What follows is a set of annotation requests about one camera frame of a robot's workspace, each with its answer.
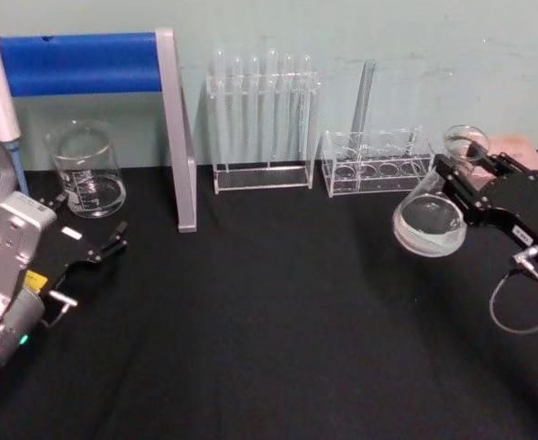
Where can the grey stand with blue bar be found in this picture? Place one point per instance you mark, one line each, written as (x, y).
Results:
(90, 64)

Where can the pink block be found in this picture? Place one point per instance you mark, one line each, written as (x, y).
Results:
(516, 146)

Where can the black table cloth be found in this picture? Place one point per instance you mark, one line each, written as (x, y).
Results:
(268, 321)

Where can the tall clear acrylic tube rack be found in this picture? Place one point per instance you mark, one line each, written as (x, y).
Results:
(264, 181)

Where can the grey pipette with blue tip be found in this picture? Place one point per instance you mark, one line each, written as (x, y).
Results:
(0, 105)

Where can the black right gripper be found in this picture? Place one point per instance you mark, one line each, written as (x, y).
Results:
(520, 206)

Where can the low clear acrylic tube rack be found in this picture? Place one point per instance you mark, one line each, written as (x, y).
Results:
(374, 176)

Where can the clear glass test tube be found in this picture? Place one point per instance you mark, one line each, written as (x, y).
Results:
(220, 114)
(253, 114)
(288, 114)
(271, 114)
(304, 114)
(238, 114)
(364, 105)

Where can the clear glass beaker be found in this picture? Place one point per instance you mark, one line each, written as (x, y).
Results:
(87, 183)

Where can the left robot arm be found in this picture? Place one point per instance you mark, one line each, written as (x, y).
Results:
(3, 256)

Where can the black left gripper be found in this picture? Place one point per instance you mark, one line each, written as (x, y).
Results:
(64, 249)

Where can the clear glass conical flask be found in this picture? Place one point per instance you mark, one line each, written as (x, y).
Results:
(426, 224)

